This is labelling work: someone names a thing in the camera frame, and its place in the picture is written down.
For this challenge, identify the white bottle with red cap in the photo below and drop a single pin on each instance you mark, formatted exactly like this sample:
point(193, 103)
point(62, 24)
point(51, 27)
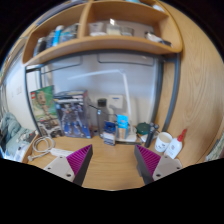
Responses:
point(174, 146)

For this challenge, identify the wooden shelf unit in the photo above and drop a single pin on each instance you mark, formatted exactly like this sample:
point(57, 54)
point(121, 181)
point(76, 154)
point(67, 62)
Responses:
point(100, 43)

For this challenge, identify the white desk lamp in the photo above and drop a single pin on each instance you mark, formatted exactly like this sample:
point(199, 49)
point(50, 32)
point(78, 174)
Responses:
point(128, 96)

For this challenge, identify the white mug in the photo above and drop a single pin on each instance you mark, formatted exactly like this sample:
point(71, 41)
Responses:
point(163, 142)

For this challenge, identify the dark metal desk frame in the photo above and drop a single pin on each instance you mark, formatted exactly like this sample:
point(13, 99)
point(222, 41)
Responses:
point(172, 93)

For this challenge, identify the blue robot model kit box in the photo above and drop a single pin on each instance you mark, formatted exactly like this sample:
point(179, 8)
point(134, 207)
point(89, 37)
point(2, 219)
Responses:
point(74, 115)

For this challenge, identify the light blue tall carton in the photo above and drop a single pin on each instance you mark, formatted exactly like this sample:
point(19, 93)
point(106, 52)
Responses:
point(122, 126)

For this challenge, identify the small blue box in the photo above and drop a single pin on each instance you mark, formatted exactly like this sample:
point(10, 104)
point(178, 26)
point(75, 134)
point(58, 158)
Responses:
point(109, 133)

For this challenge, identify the black cylindrical device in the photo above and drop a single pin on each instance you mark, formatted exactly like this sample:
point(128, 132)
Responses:
point(150, 135)

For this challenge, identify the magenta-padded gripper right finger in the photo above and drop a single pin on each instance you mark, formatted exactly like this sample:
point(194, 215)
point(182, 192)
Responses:
point(148, 160)

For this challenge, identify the white box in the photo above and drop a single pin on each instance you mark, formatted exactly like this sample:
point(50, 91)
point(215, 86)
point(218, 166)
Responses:
point(115, 101)

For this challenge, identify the clear bottle with black cap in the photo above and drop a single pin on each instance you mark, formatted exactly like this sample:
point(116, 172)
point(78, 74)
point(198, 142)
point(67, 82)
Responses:
point(101, 116)

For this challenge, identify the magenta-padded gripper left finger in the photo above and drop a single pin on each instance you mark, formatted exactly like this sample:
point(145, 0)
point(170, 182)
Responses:
point(78, 160)

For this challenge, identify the green round tin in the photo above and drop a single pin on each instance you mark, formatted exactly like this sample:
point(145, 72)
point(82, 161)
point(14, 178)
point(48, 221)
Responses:
point(142, 128)

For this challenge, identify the green tree-figure toy box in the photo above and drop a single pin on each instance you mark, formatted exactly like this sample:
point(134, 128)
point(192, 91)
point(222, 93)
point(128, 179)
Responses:
point(41, 106)

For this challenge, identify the white wall switch plate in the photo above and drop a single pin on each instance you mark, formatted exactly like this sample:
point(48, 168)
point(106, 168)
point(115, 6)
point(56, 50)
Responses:
point(19, 90)

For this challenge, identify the bed with teal bedding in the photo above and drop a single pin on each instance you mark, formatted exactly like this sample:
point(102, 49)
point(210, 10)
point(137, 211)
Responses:
point(11, 133)

